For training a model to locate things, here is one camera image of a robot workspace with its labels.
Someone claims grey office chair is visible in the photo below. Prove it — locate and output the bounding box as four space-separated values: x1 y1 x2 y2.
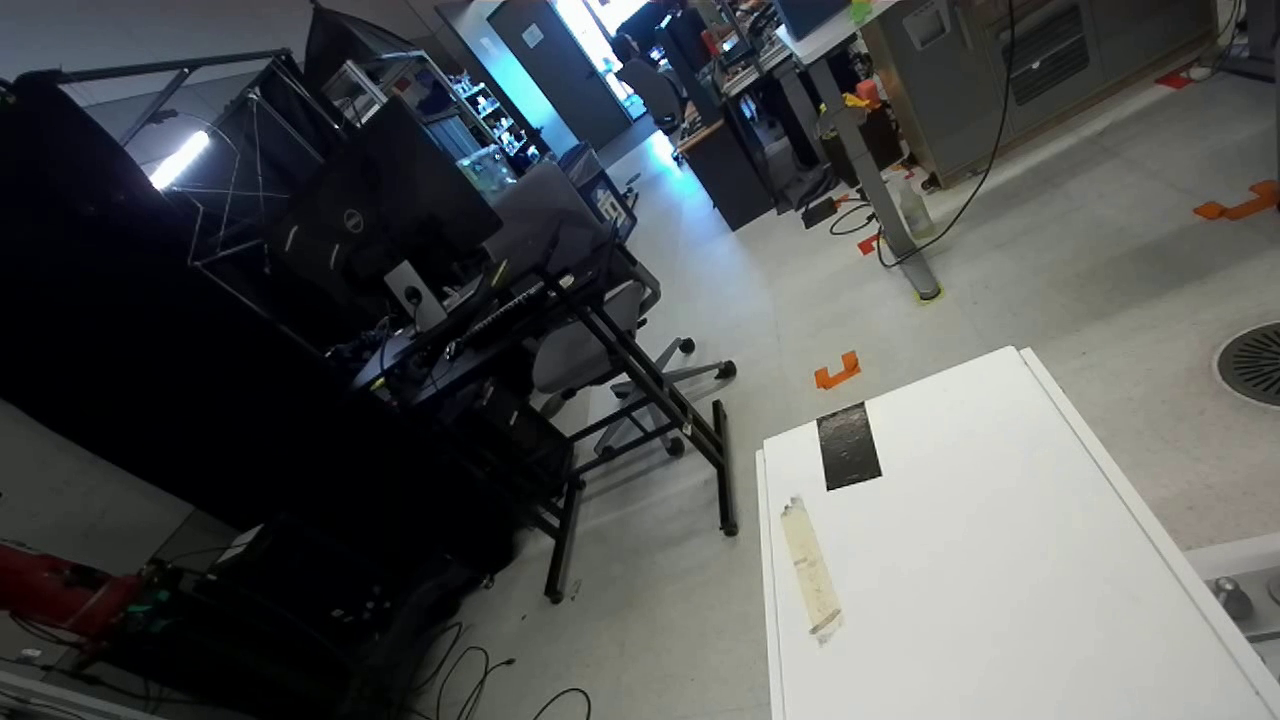
483 156 741 467

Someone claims small orange floor tape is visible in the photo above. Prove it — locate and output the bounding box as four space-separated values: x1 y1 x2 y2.
810 348 867 397

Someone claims black square block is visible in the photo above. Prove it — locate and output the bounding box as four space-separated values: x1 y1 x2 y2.
812 401 887 497

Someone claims silver monitor stand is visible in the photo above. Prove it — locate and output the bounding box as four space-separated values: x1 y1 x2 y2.
379 254 454 331

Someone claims clear plastic tube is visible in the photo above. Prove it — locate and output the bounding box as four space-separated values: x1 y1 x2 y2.
778 493 848 647

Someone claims grey table leg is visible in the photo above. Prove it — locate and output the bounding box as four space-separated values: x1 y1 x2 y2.
798 52 945 305

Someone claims black Dell monitor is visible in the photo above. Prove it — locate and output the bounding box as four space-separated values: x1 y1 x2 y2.
280 95 510 297

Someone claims grey metal cabinet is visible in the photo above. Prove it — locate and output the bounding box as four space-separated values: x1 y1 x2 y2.
860 0 1262 190

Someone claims round floor drain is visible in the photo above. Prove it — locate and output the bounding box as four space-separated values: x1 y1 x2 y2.
1209 319 1280 413

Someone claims large orange floor tape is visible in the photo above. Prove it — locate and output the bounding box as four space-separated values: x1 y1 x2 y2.
1187 174 1280 229

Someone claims red object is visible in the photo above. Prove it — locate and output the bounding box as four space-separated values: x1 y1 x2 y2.
0 537 139 647

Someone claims black metal frame desk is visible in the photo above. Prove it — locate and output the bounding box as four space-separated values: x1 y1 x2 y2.
351 245 744 608

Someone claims black floor cable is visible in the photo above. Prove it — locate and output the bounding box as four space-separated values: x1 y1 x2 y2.
419 616 599 720

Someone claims black hanging cable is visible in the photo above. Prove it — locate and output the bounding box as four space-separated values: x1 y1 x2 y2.
871 0 1020 272

